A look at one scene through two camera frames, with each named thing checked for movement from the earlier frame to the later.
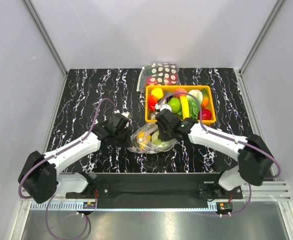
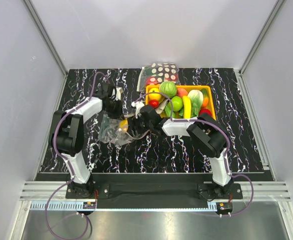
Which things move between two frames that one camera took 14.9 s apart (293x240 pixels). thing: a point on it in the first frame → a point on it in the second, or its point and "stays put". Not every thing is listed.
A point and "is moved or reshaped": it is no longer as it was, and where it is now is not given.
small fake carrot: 205,97 stays put
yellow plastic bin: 188,101 stays put
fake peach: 180,90 stays put
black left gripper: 126,143 → 119,114
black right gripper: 162,137 → 133,122
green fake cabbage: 194,104 stays put
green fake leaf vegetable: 157,141 → 168,88
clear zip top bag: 146,140 is moved or reshaped
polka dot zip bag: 158,74 stays put
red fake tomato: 206,114 stays put
